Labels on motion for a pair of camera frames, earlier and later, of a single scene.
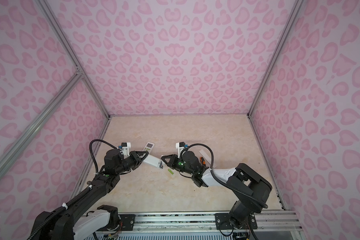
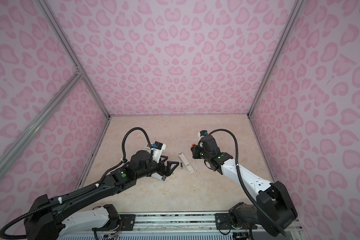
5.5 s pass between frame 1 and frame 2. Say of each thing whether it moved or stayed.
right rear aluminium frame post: stayed
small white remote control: moved
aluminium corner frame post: stayed
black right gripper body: moved
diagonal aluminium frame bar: stayed
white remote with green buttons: stayed
